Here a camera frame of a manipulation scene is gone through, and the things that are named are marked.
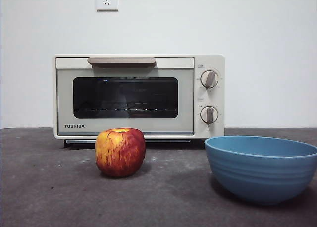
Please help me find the cream glass oven door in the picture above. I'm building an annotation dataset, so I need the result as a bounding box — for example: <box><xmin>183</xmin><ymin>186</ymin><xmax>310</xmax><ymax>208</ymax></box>
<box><xmin>55</xmin><ymin>57</ymin><xmax>195</xmax><ymax>136</ymax></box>

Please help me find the red yellow apple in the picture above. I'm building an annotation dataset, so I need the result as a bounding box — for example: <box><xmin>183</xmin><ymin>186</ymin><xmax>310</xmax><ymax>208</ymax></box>
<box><xmin>95</xmin><ymin>128</ymin><xmax>146</xmax><ymax>177</ymax></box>

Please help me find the blue ribbed bowl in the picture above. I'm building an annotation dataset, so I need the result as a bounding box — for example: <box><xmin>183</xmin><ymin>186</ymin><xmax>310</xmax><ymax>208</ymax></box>
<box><xmin>204</xmin><ymin>135</ymin><xmax>317</xmax><ymax>206</ymax></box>

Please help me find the cream oven control knob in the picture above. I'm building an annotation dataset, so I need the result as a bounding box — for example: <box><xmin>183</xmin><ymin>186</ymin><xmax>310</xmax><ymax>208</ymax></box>
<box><xmin>200</xmin><ymin>106</ymin><xmax>219</xmax><ymax>125</ymax></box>
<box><xmin>200</xmin><ymin>69</ymin><xmax>219</xmax><ymax>89</ymax></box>

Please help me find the cream Toshiba toaster oven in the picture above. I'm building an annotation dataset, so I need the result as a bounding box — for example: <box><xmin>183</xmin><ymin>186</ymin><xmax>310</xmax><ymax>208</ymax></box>
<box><xmin>53</xmin><ymin>54</ymin><xmax>225</xmax><ymax>148</ymax></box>

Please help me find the metal wire oven rack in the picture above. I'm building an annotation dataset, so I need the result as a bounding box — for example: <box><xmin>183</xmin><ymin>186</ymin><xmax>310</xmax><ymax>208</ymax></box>
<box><xmin>73</xmin><ymin>108</ymin><xmax>178</xmax><ymax>112</ymax></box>

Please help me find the white wall power socket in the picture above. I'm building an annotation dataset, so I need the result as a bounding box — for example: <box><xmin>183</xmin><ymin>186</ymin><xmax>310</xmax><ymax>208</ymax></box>
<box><xmin>96</xmin><ymin>0</ymin><xmax>119</xmax><ymax>12</ymax></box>

